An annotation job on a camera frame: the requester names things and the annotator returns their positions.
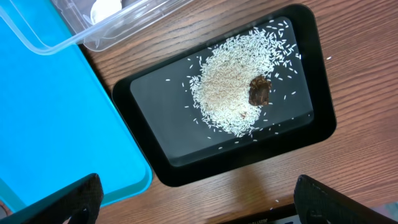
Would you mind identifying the white napkin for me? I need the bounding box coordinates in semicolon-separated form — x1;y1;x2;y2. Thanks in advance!
90;0;122;25

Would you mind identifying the black tray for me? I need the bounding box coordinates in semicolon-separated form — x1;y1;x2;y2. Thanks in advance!
112;4;336;187

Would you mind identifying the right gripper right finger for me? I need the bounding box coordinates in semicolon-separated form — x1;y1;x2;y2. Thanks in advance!
294;175;397;224

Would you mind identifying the brown food scrap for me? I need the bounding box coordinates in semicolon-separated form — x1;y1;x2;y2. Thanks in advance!
249;75;272;106

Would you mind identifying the teal serving tray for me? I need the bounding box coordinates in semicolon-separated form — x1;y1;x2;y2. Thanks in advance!
1;19;152;212

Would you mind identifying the pile of rice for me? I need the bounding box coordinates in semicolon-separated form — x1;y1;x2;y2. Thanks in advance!
164;18;302;150

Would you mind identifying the clear plastic bin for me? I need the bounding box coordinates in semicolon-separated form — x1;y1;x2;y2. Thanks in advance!
1;0;191;55

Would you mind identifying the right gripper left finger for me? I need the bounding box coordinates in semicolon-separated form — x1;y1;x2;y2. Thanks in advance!
1;173;104;224

